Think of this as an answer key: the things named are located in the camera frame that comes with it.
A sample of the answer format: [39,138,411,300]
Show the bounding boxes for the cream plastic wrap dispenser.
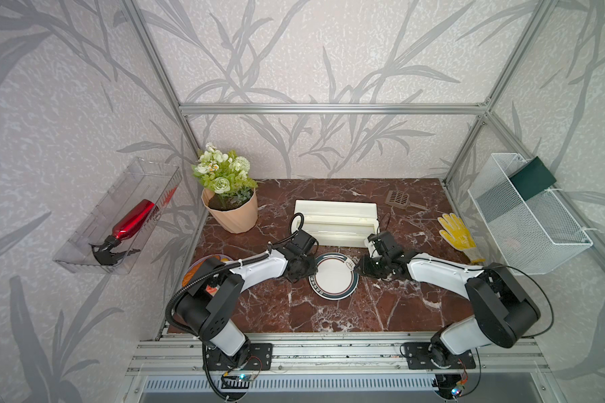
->
[294,200,380,248]

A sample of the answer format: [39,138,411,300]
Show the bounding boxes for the white plate green rim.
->
[309,253,360,301]

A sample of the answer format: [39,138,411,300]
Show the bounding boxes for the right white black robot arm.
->
[356,232,541,357]

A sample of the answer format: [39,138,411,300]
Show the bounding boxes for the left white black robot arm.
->
[165,229,318,364]

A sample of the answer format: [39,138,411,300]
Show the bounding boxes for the purple plate of toy food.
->
[180,254,235,298]

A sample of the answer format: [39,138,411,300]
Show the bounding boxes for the brown slotted spatula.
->
[386,191,428,211]

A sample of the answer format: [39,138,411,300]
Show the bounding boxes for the yellow rubber glove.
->
[438,213,485,264]

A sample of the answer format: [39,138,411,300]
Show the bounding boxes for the artificial flowers in beige pot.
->
[192,143,258,234]

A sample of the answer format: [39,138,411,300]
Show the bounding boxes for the dark green card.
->
[509,157,557,201]

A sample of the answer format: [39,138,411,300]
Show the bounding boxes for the red spray bottle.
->
[90,199,156,266]

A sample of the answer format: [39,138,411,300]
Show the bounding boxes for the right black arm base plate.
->
[399,343,477,370]

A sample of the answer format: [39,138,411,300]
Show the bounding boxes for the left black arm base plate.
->
[203,342,274,371]

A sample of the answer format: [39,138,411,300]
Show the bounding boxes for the left black corrugated cable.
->
[164,212,306,403]

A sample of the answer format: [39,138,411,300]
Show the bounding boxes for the white wire mesh basket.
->
[468,153,593,275]

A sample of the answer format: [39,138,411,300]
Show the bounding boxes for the clear plastic wall bin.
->
[52,157,183,275]

